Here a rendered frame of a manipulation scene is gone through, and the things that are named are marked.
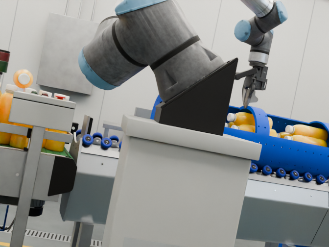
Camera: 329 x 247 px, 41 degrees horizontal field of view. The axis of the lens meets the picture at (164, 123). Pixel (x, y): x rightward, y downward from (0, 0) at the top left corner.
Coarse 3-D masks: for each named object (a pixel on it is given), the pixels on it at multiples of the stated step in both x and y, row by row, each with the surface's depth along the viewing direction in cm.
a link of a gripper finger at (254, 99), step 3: (249, 90) 203; (246, 93) 205; (255, 93) 205; (246, 96) 205; (252, 96) 204; (255, 96) 205; (246, 99) 204; (249, 99) 203; (252, 99) 205; (255, 99) 205; (246, 102) 204; (249, 102) 204; (246, 105) 205
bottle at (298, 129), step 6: (294, 126) 215; (300, 126) 214; (306, 126) 215; (294, 132) 214; (300, 132) 213; (306, 132) 213; (312, 132) 215; (318, 132) 216; (324, 132) 218; (318, 138) 216; (324, 138) 217
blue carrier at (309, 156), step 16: (256, 112) 199; (224, 128) 188; (256, 128) 194; (272, 128) 225; (320, 128) 224; (272, 144) 196; (288, 144) 199; (304, 144) 201; (256, 160) 198; (272, 160) 200; (288, 160) 201; (304, 160) 203; (320, 160) 206
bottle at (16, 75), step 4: (16, 72) 165; (20, 72) 163; (24, 72) 164; (28, 72) 165; (16, 76) 163; (32, 76) 167; (16, 80) 163; (32, 80) 166; (16, 84) 165; (20, 84) 163; (24, 84) 163; (28, 84) 165
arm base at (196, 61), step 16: (176, 48) 109; (192, 48) 110; (208, 48) 113; (160, 64) 111; (176, 64) 109; (192, 64) 108; (208, 64) 109; (160, 80) 113; (176, 80) 109; (192, 80) 108; (160, 96) 116
